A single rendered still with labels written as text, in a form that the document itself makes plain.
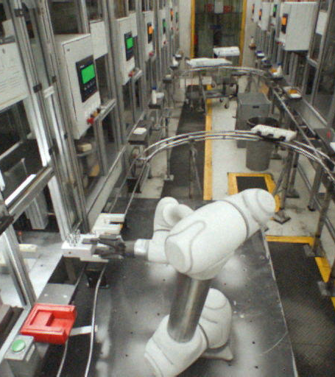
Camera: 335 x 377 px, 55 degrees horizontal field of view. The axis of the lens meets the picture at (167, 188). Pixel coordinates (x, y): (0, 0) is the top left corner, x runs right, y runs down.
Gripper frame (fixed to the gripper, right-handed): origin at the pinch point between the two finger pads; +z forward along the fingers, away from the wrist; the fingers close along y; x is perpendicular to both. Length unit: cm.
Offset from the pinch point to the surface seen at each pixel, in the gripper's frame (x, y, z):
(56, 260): -3.6, -13.4, 19.8
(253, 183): -243, -101, -108
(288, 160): -172, -36, -123
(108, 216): -44.4, -16.3, 6.2
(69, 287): 12.0, -13.3, 7.1
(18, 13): -19, 89, 20
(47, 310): 28.1, -8.2, 8.7
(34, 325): 34.0, -9.2, 11.0
